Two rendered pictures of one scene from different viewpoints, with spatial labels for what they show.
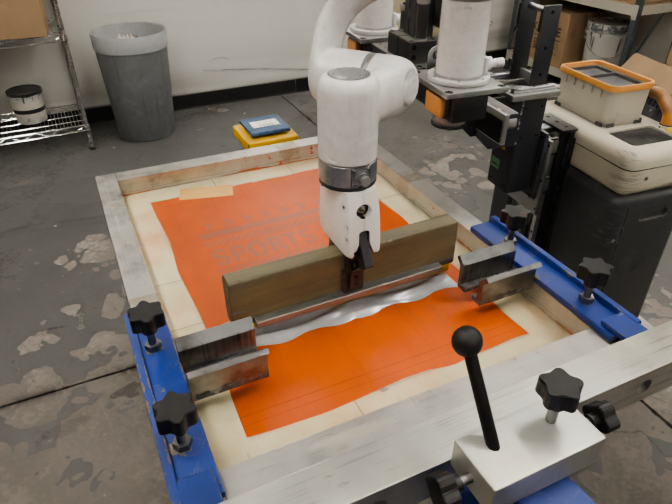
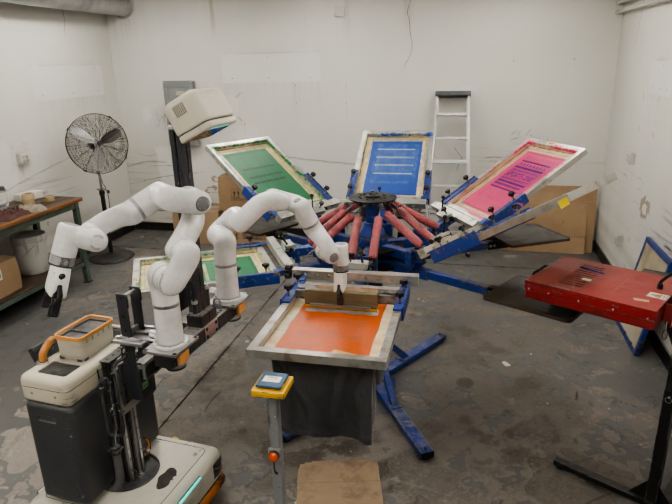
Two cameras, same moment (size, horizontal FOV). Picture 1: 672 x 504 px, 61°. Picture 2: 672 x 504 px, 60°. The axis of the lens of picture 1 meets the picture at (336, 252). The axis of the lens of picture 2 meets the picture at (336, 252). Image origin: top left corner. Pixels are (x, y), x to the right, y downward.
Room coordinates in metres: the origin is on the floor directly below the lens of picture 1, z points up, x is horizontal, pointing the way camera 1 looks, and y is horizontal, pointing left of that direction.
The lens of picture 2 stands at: (2.70, 1.58, 2.11)
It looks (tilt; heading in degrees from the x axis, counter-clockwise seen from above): 18 degrees down; 219
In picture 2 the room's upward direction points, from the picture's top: 1 degrees counter-clockwise
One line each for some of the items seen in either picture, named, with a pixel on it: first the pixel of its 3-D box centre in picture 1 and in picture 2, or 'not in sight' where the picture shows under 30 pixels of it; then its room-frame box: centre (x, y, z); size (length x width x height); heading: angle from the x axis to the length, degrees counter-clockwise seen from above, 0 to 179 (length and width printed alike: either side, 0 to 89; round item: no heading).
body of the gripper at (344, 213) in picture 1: (347, 206); (340, 278); (0.67, -0.02, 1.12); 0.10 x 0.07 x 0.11; 25
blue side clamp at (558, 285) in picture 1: (541, 283); (293, 294); (0.69, -0.31, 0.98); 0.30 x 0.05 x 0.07; 25
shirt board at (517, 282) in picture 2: not in sight; (465, 282); (-0.11, 0.26, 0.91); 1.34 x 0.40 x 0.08; 85
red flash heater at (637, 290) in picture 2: not in sight; (607, 289); (-0.05, 1.01, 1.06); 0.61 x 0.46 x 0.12; 85
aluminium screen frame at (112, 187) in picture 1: (309, 249); (336, 318); (0.79, 0.04, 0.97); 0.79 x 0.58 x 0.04; 25
